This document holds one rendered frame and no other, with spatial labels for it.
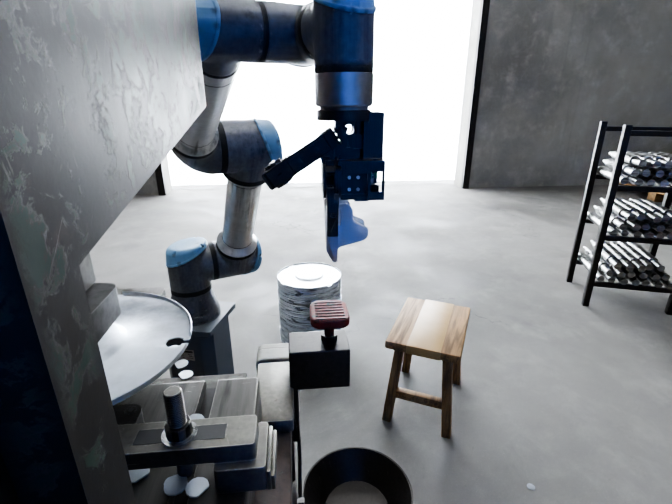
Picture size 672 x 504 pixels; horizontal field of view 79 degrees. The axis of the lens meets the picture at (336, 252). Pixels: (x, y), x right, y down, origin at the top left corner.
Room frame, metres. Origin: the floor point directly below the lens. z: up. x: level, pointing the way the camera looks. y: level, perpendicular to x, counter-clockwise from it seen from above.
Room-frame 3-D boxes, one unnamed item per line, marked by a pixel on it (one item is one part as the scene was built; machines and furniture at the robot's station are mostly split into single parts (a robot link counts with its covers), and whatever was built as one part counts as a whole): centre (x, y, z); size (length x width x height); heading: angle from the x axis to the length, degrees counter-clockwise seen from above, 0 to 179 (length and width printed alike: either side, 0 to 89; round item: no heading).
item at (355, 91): (0.57, -0.01, 1.07); 0.08 x 0.08 x 0.05
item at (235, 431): (0.32, 0.15, 0.76); 0.17 x 0.06 x 0.10; 96
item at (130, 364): (0.43, 0.33, 0.78); 0.29 x 0.29 x 0.01
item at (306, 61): (0.65, 0.05, 1.15); 0.11 x 0.11 x 0.08; 28
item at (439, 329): (1.25, -0.33, 0.16); 0.34 x 0.24 x 0.34; 158
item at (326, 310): (0.56, 0.01, 0.72); 0.07 x 0.06 x 0.08; 6
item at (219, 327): (1.10, 0.43, 0.23); 0.19 x 0.19 x 0.45; 80
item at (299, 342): (0.56, 0.03, 0.62); 0.10 x 0.06 x 0.20; 96
